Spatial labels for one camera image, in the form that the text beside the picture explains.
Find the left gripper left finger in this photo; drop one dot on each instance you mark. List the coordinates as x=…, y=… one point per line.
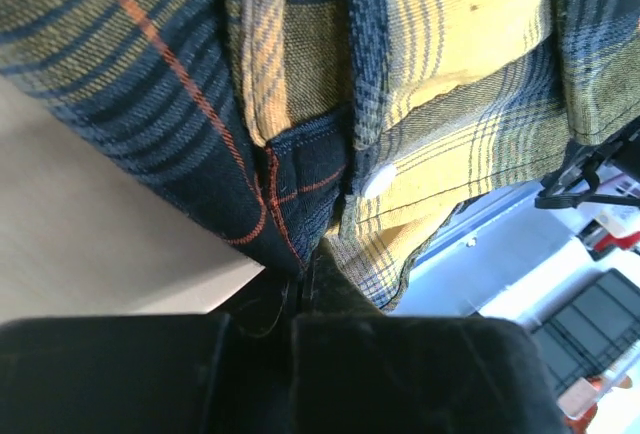
x=223, y=371

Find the yellow plaid long sleeve shirt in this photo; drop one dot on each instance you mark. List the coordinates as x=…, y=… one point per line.
x=281, y=124

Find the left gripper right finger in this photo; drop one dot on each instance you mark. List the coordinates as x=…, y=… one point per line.
x=356, y=370

